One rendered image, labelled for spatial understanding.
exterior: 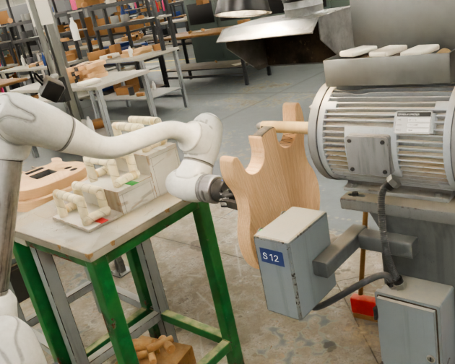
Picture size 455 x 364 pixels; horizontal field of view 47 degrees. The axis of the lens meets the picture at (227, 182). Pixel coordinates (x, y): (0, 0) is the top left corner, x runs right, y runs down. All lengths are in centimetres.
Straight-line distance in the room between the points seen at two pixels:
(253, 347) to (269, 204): 135
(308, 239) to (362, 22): 53
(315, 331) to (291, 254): 159
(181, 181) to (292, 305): 64
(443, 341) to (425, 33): 68
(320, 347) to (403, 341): 132
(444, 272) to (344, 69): 50
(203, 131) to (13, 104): 59
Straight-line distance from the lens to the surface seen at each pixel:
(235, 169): 129
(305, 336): 268
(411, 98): 118
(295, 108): 149
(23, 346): 144
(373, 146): 117
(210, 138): 168
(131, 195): 197
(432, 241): 126
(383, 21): 133
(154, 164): 202
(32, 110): 137
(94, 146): 146
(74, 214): 208
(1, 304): 159
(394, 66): 117
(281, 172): 145
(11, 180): 154
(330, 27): 135
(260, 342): 269
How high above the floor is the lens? 164
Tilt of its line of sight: 20 degrees down
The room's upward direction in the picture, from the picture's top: 12 degrees counter-clockwise
